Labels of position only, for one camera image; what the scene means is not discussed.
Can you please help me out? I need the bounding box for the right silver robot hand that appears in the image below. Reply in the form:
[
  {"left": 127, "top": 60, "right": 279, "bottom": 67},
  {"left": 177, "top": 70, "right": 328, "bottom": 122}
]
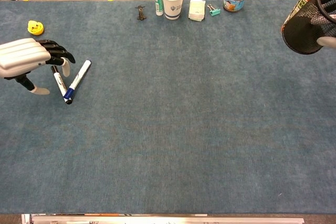
[{"left": 317, "top": 36, "right": 336, "bottom": 49}]

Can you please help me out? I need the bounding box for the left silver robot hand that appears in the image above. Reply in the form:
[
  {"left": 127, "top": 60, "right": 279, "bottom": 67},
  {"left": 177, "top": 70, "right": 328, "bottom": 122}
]
[{"left": 0, "top": 37, "right": 76, "bottom": 95}]

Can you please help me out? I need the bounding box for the black mesh pen cup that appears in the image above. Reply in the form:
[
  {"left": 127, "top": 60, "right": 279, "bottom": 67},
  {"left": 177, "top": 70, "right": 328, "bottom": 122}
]
[{"left": 281, "top": 0, "right": 336, "bottom": 56}]

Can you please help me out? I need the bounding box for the black-capped whiteboard marker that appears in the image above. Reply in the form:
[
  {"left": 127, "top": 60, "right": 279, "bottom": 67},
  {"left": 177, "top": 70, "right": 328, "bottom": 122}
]
[{"left": 50, "top": 65, "right": 73, "bottom": 105}]

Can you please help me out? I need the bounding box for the blue-capped whiteboard marker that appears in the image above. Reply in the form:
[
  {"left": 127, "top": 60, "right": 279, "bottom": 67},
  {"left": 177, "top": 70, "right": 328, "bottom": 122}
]
[{"left": 63, "top": 59, "right": 92, "bottom": 99}]

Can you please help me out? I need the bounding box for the yellow rubber duck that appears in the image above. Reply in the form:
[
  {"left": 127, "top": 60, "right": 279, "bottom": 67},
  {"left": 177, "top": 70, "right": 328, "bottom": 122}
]
[{"left": 27, "top": 20, "right": 45, "bottom": 36}]

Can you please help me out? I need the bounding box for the teal binder clip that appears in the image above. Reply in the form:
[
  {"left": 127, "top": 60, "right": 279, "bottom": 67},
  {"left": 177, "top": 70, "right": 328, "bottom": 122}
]
[{"left": 207, "top": 4, "right": 222, "bottom": 17}]

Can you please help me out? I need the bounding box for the dark metal clip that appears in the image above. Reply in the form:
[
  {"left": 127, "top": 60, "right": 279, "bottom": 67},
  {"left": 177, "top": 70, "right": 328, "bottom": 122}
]
[{"left": 135, "top": 5, "right": 148, "bottom": 21}]

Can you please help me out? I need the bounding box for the white tissue pack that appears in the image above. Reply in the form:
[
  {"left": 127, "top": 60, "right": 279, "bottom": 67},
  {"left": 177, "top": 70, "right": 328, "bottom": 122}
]
[{"left": 188, "top": 0, "right": 206, "bottom": 22}]

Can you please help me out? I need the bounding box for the white green glue stick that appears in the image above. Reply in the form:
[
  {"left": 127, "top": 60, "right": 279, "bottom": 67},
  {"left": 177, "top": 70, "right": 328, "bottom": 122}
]
[{"left": 153, "top": 0, "right": 164, "bottom": 16}]

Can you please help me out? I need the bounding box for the white paper cup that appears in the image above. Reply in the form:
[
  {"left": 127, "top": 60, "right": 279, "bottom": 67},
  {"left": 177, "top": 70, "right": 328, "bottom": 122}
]
[{"left": 161, "top": 0, "right": 186, "bottom": 20}]

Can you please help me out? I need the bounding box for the blue felt table mat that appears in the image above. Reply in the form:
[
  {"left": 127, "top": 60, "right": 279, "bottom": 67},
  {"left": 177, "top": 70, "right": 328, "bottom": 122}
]
[{"left": 0, "top": 0, "right": 336, "bottom": 215}]

